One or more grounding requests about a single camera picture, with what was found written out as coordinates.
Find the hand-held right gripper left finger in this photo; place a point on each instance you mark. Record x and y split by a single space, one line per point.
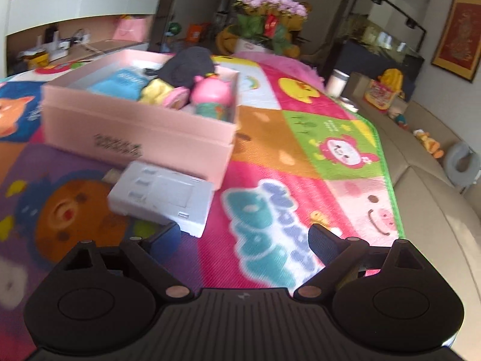
165 238

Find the colourful cartoon play mat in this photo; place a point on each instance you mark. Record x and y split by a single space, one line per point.
300 165

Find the watermelon pattern ball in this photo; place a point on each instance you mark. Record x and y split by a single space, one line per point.
174 28

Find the yellow backpack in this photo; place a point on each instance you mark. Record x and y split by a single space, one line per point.
390 79

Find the blue white wet wipes pack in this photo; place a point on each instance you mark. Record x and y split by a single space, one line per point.
120 81

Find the pink pig toy cup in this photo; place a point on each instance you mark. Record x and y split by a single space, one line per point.
210 92

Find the black plush toy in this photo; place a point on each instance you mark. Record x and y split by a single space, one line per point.
188 64

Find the pink cardboard box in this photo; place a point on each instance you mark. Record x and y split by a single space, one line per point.
131 131

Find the glass aquarium on black stand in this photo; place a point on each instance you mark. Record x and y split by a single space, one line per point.
360 56

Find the orange plush toy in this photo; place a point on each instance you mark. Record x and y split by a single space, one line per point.
428 143

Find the potted purple orchid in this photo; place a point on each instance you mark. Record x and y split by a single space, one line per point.
263 26

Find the white power strip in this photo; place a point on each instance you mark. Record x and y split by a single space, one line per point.
161 195

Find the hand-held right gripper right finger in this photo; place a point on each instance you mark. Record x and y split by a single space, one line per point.
323 242

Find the pink shopping bag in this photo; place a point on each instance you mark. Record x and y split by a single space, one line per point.
129 28

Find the grey neck pillow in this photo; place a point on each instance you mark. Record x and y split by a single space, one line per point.
451 161

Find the small doll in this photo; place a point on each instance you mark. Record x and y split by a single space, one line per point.
399 118

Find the colourful printed bag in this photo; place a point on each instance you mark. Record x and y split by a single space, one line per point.
380 96

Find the beige sofa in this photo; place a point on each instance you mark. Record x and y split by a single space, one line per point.
432 214

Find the red framed picture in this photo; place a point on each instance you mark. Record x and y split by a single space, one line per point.
458 37

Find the pink round roll toy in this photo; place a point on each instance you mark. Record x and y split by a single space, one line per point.
176 99

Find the white cylinder appliance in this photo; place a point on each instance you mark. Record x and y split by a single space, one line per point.
337 82

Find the wooden television cabinet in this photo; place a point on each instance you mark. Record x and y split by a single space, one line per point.
75 3

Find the orange box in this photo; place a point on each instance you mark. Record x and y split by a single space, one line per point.
195 32

